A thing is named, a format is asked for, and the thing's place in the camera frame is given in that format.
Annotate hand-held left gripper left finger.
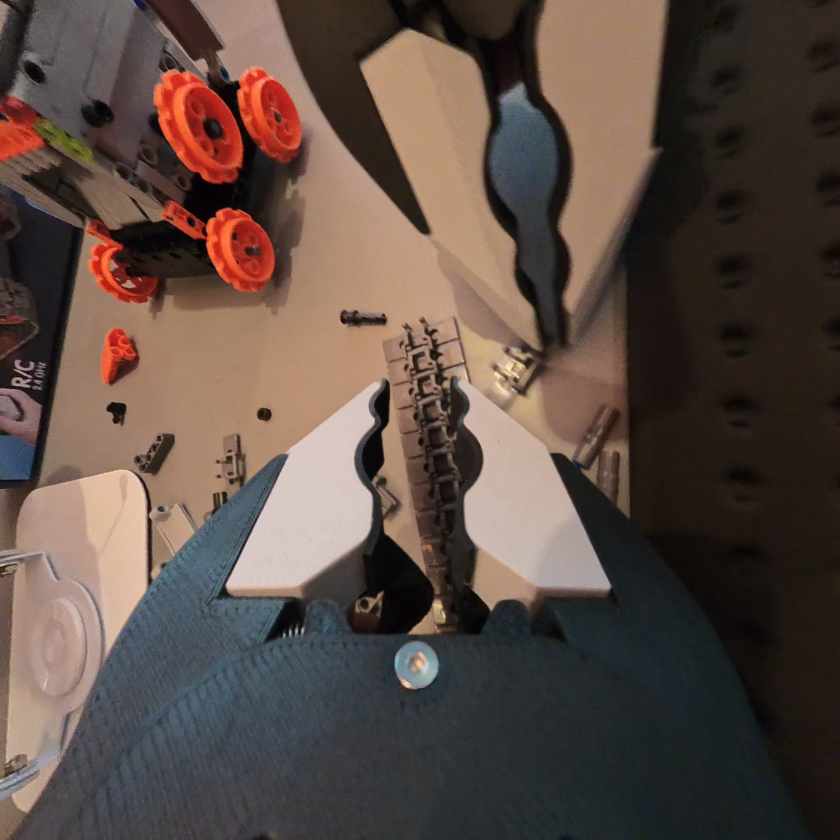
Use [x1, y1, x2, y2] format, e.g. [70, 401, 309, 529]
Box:
[225, 379, 391, 601]

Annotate grey orange toy block vehicle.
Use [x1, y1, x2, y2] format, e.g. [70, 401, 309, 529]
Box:
[0, 0, 305, 305]

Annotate light grey curved panel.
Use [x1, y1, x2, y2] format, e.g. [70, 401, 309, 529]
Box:
[150, 502, 198, 566]

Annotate orange wedge block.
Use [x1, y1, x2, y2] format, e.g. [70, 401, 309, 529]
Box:
[100, 328, 139, 385]

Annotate dark grey angled beam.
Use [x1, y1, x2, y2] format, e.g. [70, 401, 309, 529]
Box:
[133, 433, 177, 475]

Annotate black perforated panel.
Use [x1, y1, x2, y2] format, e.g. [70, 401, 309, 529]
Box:
[626, 0, 840, 840]

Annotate grey toy track chain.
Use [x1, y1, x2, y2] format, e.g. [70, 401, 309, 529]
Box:
[382, 316, 490, 631]

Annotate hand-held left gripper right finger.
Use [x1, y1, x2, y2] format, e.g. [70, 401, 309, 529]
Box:
[451, 377, 613, 609]

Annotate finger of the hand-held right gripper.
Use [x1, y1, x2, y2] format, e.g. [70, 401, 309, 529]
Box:
[535, 0, 668, 345]
[360, 29, 566, 349]

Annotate blue printed toy box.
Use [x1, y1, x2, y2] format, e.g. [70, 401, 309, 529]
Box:
[0, 187, 85, 488]

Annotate single grey track link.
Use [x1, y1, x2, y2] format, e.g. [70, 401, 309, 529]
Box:
[492, 344, 545, 399]
[213, 433, 248, 487]

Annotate white lamp base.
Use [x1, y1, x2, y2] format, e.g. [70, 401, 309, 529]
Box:
[0, 469, 154, 815]

